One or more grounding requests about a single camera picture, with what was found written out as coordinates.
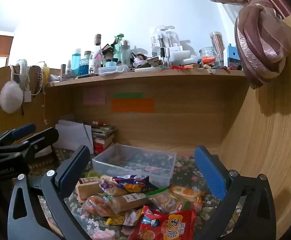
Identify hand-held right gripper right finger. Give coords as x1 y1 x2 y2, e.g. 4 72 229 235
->
194 145 277 240

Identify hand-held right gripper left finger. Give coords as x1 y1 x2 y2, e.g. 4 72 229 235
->
8 144 91 240

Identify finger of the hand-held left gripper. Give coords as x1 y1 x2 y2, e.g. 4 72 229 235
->
0 123 36 147
0 127 60 158

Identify clear orange cracker packet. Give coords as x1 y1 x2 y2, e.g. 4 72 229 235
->
82 194 114 217

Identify clear plastic container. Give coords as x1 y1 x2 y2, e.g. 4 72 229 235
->
92 143 178 188

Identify brown cake packet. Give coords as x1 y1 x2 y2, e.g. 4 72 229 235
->
76 177 102 201

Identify white folded papers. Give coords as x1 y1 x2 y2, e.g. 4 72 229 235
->
55 119 94 153

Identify orange white snack packet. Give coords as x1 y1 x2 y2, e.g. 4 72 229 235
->
169 184 204 211

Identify white fluffy pompom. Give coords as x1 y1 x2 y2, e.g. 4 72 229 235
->
0 79 24 114

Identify floral tablecloth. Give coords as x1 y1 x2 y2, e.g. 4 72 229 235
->
28 150 244 240

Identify stack of books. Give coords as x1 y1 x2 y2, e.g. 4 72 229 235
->
91 124 117 155

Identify wooden desk shelf unit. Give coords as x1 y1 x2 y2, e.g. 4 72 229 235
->
0 64 291 240

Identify black studded headband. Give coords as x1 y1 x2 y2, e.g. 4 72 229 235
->
29 65 43 93

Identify green edged cracker packet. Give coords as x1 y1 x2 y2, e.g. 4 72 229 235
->
145 186 176 213

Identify white fluffy headband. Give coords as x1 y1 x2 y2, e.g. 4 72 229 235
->
16 59 30 91

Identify blue orange snack packet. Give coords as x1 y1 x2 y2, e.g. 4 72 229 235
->
112 174 150 193

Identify pink sticky note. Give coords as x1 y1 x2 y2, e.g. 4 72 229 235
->
83 90 106 106

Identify long brown bread packet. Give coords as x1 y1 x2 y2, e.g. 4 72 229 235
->
110 192 154 215

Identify red snack packet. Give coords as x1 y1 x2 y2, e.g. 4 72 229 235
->
130 206 196 240

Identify blue liquid bottle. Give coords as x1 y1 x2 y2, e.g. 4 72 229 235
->
71 48 82 76

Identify blue glass jar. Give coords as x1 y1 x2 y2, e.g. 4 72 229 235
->
79 51 91 76

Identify orange sticky note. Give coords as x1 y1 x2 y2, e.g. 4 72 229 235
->
111 98 155 113

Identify green sticky note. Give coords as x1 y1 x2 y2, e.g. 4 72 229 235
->
113 92 144 99

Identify flat white case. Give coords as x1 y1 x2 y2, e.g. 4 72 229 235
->
98 65 130 76

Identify cork capped bottle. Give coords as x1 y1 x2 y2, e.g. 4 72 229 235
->
93 33 103 57

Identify pale green bottle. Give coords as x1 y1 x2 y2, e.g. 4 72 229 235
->
120 40 131 66

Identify short glass jar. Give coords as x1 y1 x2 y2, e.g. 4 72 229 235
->
199 47 217 67

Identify blue box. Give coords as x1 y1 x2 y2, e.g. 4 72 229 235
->
226 43 239 67

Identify tall clear jar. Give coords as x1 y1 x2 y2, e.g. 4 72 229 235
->
209 31 224 67

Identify pink curtain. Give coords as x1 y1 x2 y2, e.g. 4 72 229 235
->
188 0 291 90

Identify white product packaging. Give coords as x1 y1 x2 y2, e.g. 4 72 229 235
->
150 26 184 58

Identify beaded string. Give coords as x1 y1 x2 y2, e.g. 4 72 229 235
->
43 85 49 126

